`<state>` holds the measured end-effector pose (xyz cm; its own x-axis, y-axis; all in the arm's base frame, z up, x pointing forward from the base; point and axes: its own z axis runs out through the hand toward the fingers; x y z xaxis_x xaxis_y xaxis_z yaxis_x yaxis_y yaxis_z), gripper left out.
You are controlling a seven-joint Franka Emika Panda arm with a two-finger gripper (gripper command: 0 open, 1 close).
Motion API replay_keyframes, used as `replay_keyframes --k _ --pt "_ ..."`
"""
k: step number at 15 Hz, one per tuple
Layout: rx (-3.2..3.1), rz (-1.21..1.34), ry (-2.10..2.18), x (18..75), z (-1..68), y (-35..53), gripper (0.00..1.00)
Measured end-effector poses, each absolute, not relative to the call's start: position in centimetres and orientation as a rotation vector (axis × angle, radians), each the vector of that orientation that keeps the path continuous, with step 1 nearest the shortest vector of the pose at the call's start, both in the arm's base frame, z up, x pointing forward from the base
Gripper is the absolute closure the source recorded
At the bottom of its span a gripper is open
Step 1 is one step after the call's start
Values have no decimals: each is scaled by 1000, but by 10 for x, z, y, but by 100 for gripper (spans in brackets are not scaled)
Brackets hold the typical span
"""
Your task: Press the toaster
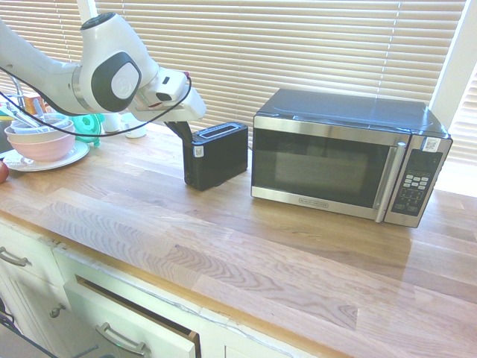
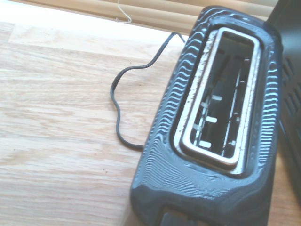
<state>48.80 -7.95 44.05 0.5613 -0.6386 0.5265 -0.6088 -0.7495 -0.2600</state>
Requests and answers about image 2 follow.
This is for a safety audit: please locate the stainless steel black microwave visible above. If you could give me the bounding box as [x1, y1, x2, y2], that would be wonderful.
[266, 0, 301, 207]

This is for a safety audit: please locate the black two-slot toaster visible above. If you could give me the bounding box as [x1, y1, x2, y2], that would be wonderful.
[129, 5, 284, 226]

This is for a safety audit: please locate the black toaster power cord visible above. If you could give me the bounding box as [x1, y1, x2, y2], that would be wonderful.
[110, 31, 187, 150]

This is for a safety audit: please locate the white blind pull cord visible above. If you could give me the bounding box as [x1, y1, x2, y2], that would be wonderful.
[116, 0, 133, 24]

